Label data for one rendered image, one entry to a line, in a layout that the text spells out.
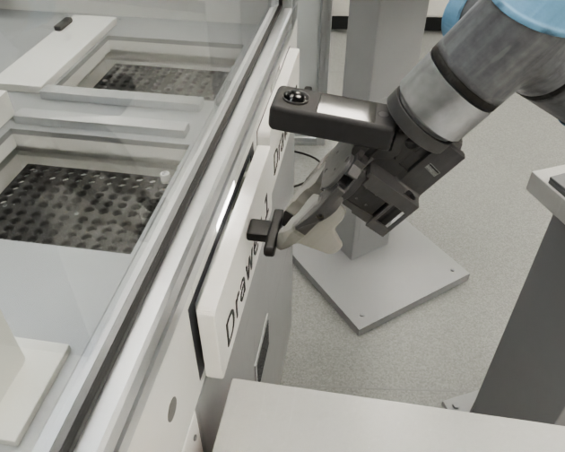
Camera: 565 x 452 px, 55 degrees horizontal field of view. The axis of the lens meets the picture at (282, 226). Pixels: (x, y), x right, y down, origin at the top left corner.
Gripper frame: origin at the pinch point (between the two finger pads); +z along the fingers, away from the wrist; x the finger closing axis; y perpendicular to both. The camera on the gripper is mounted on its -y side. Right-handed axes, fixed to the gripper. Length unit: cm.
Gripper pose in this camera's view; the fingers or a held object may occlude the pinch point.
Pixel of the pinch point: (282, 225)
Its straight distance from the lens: 61.1
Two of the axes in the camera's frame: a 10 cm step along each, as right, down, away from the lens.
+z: -5.6, 5.6, 6.1
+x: 1.6, -6.4, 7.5
